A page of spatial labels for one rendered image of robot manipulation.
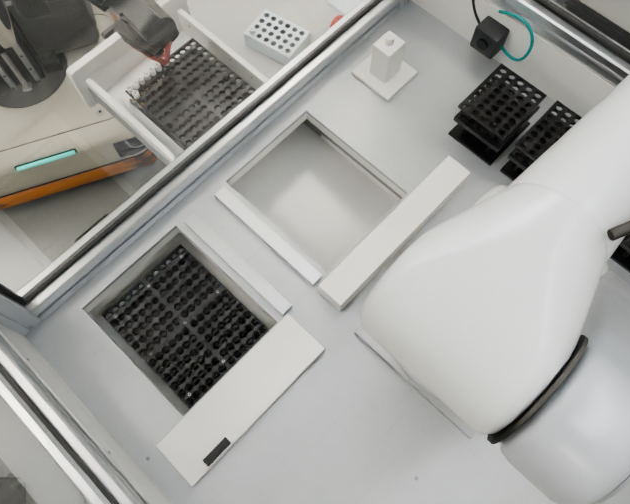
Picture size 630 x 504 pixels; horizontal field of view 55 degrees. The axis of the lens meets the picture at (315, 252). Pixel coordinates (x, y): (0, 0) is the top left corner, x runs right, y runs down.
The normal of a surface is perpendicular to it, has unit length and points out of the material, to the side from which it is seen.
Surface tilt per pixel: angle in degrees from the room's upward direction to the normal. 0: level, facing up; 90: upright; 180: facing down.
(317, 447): 0
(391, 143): 0
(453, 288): 10
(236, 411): 0
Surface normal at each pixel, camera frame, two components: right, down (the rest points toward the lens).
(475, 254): -0.13, -0.23
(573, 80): -0.69, 0.68
